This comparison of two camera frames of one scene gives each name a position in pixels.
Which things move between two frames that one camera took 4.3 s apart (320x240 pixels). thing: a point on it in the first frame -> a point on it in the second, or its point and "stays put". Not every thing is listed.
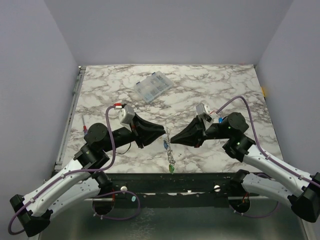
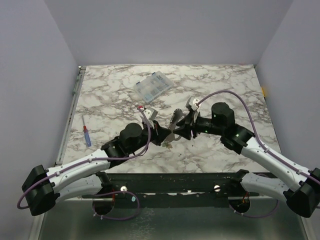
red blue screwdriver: x=84 y=127 stays put
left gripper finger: x=147 y=138 -> x=162 y=133
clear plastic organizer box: x=152 y=85 stays put
